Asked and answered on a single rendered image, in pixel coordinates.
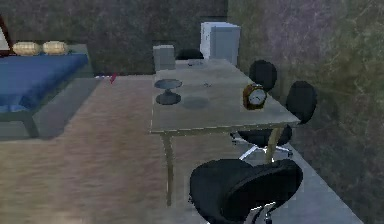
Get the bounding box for brown alarm clock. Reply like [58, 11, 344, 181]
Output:
[242, 83, 268, 111]

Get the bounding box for pale green table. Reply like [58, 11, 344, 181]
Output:
[148, 58, 302, 208]

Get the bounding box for grey stand dish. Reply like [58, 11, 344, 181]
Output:
[153, 78, 184, 106]

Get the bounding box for black office chair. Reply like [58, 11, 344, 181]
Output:
[188, 157, 304, 224]
[230, 80, 319, 162]
[248, 59, 278, 93]
[175, 48, 205, 61]

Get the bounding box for grey box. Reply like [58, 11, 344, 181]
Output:
[152, 44, 177, 72]

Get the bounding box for white cabinet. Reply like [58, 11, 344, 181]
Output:
[199, 21, 242, 68]

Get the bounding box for tan pillow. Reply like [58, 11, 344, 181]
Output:
[42, 40, 69, 56]
[12, 41, 42, 57]

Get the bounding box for blue bed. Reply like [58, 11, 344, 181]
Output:
[0, 44, 95, 139]

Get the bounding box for dark red framed picture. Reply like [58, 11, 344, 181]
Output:
[0, 14, 16, 58]

